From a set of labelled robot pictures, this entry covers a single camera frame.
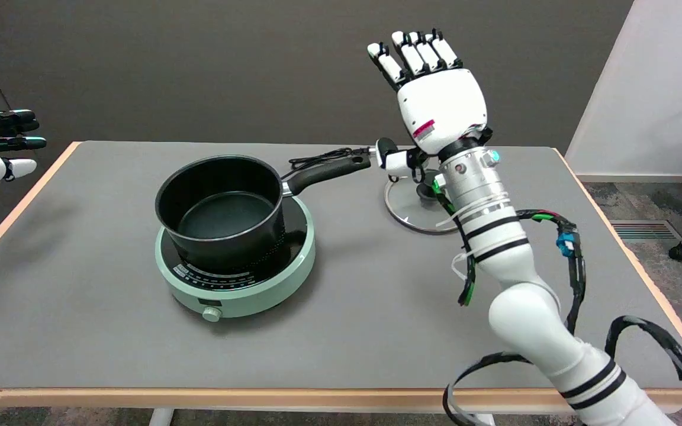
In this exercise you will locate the glass lid with black knob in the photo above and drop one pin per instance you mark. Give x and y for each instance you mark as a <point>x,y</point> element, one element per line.
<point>409,207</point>

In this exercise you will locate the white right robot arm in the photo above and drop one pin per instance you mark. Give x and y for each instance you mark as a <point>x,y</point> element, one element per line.
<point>512,248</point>

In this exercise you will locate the white table leg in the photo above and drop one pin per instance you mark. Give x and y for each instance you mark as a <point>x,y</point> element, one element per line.
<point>484,420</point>
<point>161,418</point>

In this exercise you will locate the white partition panel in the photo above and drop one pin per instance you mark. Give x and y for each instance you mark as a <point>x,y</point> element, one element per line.
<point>655,89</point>

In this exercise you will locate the green round induction cooker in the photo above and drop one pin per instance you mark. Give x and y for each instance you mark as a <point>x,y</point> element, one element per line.
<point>246,299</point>

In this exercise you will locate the floor vent grille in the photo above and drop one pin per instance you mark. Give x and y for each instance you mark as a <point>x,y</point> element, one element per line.
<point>643,231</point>

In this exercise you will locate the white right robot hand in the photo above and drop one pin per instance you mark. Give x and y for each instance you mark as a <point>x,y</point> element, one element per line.
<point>441,106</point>

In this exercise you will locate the wooden-edged table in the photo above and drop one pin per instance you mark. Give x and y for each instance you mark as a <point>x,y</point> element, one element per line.
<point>199,397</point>

